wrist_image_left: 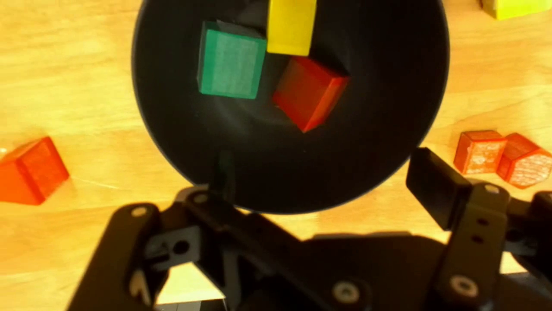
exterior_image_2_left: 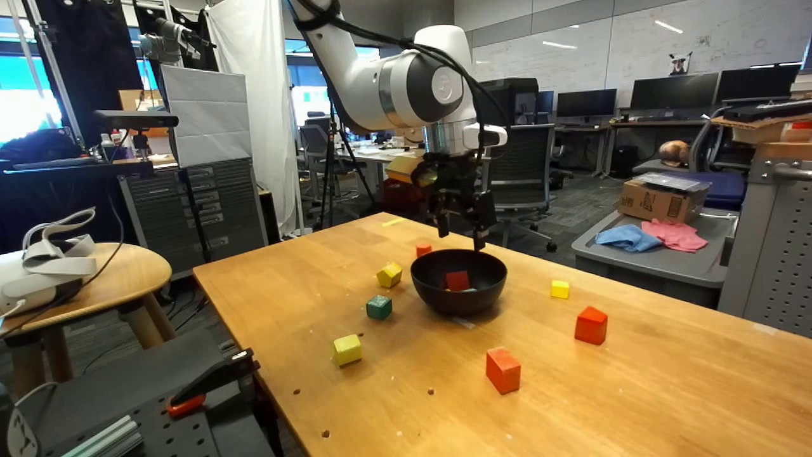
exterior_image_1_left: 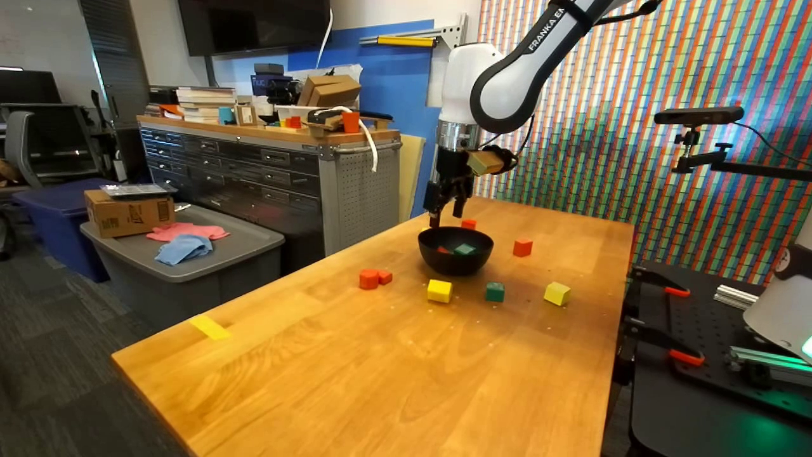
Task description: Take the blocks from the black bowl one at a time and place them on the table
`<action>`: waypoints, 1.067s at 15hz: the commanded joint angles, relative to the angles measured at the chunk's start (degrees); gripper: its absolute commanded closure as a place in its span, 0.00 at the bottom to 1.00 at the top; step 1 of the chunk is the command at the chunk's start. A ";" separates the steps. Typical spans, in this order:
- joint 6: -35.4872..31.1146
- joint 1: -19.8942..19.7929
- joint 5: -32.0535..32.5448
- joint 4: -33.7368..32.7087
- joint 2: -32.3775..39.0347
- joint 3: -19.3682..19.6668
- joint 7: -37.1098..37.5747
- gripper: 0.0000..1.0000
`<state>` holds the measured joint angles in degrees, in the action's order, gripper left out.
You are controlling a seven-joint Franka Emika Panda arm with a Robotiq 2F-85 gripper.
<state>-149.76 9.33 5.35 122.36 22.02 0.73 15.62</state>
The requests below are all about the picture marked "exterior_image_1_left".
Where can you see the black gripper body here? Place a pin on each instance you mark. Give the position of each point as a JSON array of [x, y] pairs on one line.
[[455, 165]]

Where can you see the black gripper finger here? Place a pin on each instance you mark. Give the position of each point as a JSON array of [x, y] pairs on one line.
[[431, 205], [459, 198]]

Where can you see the red wooden block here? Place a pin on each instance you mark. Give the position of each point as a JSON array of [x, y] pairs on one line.
[[368, 278], [523, 247], [467, 224], [386, 274]]

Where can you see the yellow wooden block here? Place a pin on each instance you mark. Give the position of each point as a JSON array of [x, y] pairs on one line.
[[436, 289]]

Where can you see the lime green wooden block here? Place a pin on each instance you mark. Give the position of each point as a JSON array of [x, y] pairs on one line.
[[556, 293]]

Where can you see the black bowl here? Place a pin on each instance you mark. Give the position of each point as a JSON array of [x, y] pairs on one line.
[[457, 264]]

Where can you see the tan leaning panel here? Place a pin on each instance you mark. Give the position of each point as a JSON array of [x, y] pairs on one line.
[[410, 177]]

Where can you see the orange cup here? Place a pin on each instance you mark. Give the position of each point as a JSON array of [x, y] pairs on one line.
[[351, 122]]

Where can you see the yellow spirit level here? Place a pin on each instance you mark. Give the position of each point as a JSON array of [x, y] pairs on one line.
[[406, 40]]

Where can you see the small brown box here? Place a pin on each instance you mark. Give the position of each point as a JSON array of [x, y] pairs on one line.
[[322, 122]]

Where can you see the brown cardboard box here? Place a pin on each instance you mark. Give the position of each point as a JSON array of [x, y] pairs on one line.
[[330, 90], [128, 218]]

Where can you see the grey metal drawer cabinet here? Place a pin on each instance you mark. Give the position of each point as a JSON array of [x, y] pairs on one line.
[[254, 180]]

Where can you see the small grey side table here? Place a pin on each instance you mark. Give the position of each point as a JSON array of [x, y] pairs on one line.
[[241, 243]]

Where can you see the dark blue box stack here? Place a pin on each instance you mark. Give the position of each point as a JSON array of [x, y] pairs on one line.
[[271, 82]]

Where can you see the pink cloth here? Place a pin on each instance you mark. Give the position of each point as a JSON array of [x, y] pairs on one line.
[[190, 232]]

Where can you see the stack of books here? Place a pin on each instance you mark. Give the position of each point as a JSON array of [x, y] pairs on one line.
[[203, 97]]

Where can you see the small yellow block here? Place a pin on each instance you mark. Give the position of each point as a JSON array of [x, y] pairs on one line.
[[208, 328]]

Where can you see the blue cloth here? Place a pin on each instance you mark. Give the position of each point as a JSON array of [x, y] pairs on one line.
[[181, 250]]

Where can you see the grey flat pad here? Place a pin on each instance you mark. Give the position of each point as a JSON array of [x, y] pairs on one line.
[[134, 191]]

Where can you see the dark perforated mounting plate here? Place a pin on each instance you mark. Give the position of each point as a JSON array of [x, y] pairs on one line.
[[700, 413]]

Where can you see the blue storage bin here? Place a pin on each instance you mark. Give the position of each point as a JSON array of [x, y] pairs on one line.
[[59, 224]]

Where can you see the black computer monitor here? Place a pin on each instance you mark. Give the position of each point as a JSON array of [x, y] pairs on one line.
[[27, 87]]

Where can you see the wrist mounted camera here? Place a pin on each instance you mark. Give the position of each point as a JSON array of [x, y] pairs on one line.
[[488, 161]]

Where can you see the white slotted wall rail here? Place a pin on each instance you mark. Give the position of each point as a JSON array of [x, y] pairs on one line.
[[455, 31]]

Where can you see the black wall television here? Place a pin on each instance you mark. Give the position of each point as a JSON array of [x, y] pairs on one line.
[[254, 25]]

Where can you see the black stereo camera bar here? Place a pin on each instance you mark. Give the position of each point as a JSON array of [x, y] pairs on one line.
[[699, 114]]

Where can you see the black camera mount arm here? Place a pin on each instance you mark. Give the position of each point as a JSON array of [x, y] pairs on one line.
[[743, 165]]

